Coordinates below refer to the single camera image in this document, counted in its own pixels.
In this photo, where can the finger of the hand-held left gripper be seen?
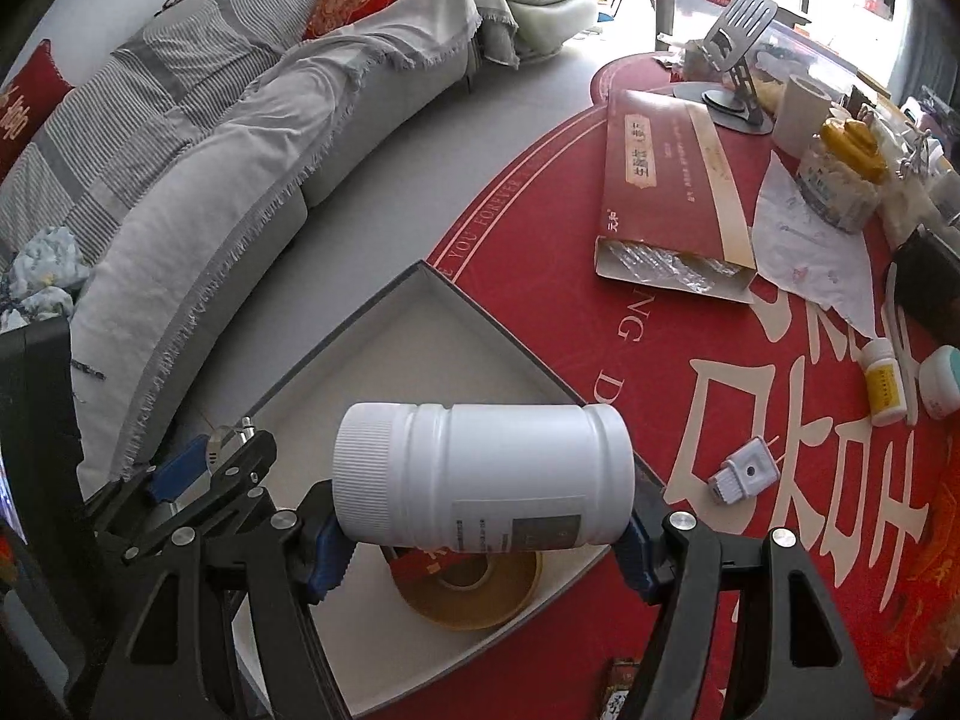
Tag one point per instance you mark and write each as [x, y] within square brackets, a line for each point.
[180, 469]
[240, 469]

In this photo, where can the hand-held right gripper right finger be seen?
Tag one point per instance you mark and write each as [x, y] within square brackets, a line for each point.
[639, 570]

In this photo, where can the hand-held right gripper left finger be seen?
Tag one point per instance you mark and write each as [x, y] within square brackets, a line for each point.
[330, 559]

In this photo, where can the white plug adapter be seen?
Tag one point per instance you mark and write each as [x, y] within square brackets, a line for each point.
[746, 474]

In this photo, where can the large white plastic bottle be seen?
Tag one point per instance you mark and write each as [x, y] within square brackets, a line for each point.
[487, 465]

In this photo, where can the shallow grey cardboard box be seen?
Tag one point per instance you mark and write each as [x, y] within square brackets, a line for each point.
[420, 360]

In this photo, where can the small white yellow-label bottle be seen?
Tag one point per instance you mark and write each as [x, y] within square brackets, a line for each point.
[885, 386]

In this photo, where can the small red packet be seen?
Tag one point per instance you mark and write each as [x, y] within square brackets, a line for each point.
[416, 564]

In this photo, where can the red patterned packet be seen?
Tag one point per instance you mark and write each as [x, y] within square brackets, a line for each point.
[621, 690]

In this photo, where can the brown tape roll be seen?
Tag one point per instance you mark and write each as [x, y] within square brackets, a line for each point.
[517, 586]

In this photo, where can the floral patterned cloth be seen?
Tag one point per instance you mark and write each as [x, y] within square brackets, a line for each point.
[41, 270]

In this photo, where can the grey fringed throw blanket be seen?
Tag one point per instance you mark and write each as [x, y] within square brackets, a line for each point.
[210, 240]
[435, 7]

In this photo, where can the red and gold printed box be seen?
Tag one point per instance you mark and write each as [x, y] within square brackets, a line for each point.
[930, 592]

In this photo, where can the clear plastic sachets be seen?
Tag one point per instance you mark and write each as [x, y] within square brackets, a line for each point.
[675, 266]

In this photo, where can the red cushion with gold print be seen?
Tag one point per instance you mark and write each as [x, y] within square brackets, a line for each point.
[26, 109]

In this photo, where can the grey sofa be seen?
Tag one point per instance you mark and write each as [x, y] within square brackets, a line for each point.
[360, 157]

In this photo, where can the grey striped sofa cover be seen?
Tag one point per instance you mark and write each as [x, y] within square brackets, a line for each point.
[150, 90]

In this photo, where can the white plastic strip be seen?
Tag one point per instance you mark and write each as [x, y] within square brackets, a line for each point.
[904, 345]

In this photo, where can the white jar with teal lid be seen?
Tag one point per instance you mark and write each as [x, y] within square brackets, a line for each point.
[941, 382]

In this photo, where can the white paper sheet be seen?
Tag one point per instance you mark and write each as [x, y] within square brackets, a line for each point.
[810, 255]

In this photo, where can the long red flat box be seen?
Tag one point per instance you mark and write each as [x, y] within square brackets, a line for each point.
[660, 165]

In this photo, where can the black wallet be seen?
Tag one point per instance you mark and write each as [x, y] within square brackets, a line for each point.
[926, 277]

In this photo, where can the plastic jar with yellow lid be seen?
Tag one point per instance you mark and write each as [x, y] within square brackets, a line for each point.
[832, 187]

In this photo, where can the white plastic bag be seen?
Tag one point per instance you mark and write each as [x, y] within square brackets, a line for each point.
[911, 199]

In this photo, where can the white cup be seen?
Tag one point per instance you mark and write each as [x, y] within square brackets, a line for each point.
[799, 116]

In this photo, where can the grey metal folding stand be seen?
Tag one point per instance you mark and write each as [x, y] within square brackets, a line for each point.
[731, 45]

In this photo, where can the clear plastic container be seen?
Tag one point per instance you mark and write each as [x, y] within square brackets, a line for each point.
[810, 45]

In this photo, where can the pale leather armchair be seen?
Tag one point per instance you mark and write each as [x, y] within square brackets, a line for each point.
[547, 7]

